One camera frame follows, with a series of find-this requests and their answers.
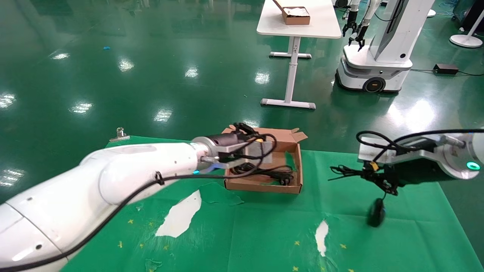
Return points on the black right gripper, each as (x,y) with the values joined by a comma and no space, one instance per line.
(414,172)

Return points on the upright green cloth scrap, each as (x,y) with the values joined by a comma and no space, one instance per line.
(292,160)

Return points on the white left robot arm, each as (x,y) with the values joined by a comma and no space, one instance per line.
(113,177)

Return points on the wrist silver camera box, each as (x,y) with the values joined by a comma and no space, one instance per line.
(404,153)
(259,151)

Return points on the torn green table cloth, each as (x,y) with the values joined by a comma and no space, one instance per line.
(264,226)

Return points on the white wheeled background robot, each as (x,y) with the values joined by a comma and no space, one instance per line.
(389,45)

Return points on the open brown cardboard box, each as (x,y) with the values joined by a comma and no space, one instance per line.
(264,187)

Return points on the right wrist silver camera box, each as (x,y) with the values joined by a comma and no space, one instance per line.
(404,153)

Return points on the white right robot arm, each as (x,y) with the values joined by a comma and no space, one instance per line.
(463,158)

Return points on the small brown box with papers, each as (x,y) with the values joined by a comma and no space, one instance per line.
(296,17)

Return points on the white round stand base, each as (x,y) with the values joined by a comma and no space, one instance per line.
(467,40)

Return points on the white standing desk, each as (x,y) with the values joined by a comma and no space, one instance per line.
(321,22)

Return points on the background robot black gripper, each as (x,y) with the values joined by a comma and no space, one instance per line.
(349,26)
(359,36)

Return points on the black power brick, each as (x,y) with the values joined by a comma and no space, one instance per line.
(446,69)

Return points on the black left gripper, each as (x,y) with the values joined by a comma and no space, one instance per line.
(228,140)

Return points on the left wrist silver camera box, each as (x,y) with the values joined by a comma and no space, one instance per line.
(259,151)

